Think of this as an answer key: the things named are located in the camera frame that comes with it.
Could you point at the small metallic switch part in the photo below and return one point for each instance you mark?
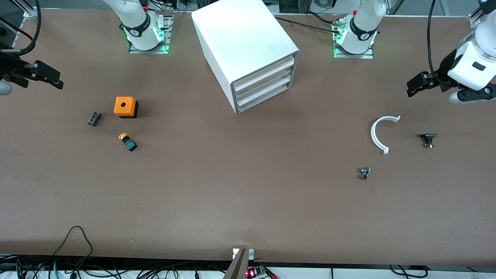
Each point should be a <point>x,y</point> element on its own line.
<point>365,173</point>

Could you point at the black flat-head button part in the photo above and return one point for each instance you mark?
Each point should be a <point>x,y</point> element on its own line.
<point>428,136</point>

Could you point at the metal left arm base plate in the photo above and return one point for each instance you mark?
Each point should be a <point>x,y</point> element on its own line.
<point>352,56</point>

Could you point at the circuit board with red light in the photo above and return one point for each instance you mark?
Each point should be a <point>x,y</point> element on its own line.
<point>255,272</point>

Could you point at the white drawer cabinet grey frame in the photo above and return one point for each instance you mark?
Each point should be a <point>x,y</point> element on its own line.
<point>240,38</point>

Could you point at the white plastic drawer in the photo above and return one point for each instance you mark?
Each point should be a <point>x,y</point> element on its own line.
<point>263,95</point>
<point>263,86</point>
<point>263,76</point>

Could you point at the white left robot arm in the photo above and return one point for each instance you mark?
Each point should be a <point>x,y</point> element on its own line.
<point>362,27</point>

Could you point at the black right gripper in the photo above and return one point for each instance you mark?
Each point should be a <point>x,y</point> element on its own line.
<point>11,66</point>

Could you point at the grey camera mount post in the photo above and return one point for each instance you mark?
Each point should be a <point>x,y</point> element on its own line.
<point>238,267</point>

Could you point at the aluminium frame profile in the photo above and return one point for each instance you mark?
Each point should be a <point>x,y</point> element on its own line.
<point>474,17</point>
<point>31,9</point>

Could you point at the small black electrical component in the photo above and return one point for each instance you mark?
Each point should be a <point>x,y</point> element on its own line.
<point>94,119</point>

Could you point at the white curved plastic arc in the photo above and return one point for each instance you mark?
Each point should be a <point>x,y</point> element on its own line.
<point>374,135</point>

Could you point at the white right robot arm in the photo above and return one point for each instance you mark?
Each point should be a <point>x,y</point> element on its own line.
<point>139,23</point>

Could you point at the orange box with hole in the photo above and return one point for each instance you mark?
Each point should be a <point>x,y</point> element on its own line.
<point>124,105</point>

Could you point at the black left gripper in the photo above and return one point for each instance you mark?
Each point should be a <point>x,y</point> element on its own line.
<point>444,71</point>

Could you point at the orange push button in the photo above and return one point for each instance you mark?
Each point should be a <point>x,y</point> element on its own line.
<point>128,142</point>

